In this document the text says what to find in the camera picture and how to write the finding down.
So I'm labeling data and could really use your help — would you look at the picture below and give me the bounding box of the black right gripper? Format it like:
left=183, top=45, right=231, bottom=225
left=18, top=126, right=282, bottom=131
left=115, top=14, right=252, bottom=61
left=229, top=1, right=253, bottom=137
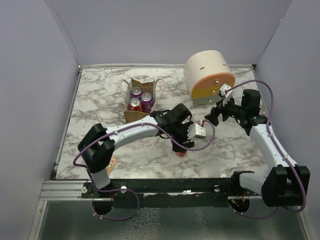
left=205, top=94, right=247, bottom=126

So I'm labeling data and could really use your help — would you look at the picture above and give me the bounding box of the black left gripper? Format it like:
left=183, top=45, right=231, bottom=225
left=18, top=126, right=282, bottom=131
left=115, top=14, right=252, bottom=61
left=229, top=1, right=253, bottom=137
left=169, top=122, right=195, bottom=153

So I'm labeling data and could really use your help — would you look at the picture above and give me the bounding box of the red Coke can front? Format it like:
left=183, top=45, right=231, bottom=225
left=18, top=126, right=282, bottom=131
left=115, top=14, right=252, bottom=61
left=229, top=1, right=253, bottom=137
left=174, top=148, right=187, bottom=157

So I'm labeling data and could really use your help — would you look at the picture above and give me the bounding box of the red coke can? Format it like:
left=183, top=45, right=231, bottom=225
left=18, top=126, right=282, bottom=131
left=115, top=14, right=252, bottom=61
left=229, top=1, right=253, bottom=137
left=174, top=148, right=187, bottom=157
left=140, top=92, right=154, bottom=113

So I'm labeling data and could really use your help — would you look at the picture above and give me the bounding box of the purple Fanta can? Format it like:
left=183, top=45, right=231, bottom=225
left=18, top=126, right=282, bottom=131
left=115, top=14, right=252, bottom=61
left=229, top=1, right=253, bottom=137
left=128, top=98, right=143, bottom=112

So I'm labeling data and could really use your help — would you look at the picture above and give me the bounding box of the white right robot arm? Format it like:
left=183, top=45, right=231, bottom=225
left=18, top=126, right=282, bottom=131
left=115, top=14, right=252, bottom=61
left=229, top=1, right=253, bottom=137
left=205, top=84, right=310, bottom=207

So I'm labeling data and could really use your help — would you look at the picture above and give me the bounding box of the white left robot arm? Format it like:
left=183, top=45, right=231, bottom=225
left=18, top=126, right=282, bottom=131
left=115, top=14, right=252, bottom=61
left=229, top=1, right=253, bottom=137
left=77, top=103, right=195, bottom=198

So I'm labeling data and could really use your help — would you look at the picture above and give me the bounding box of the cream three-drawer round cabinet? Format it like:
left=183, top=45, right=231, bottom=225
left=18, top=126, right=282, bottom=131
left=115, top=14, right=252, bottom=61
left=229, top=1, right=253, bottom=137
left=183, top=50, right=236, bottom=105

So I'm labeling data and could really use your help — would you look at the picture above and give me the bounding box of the orange snack packet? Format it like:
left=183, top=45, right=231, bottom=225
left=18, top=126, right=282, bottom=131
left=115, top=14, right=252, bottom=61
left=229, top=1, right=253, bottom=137
left=106, top=157, right=118, bottom=175

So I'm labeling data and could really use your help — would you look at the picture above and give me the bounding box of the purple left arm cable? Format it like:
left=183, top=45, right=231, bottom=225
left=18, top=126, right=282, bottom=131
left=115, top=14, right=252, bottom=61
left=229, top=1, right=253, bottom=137
left=72, top=119, right=216, bottom=221

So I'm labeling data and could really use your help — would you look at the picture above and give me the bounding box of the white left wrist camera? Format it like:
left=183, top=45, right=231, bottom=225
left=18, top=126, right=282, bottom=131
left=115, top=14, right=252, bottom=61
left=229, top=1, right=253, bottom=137
left=187, top=123, right=207, bottom=139

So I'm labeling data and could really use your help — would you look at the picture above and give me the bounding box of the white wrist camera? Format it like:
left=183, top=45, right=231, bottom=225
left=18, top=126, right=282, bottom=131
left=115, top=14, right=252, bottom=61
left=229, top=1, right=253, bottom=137
left=187, top=123, right=207, bottom=139
left=219, top=84, right=233, bottom=106

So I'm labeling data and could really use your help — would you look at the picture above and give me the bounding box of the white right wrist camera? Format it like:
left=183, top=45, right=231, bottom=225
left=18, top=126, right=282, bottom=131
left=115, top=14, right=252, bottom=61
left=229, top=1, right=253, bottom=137
left=219, top=84, right=233, bottom=106

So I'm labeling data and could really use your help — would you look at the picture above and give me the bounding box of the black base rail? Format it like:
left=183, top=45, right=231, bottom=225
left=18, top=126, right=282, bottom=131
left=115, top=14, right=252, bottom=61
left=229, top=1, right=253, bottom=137
left=81, top=178, right=243, bottom=209

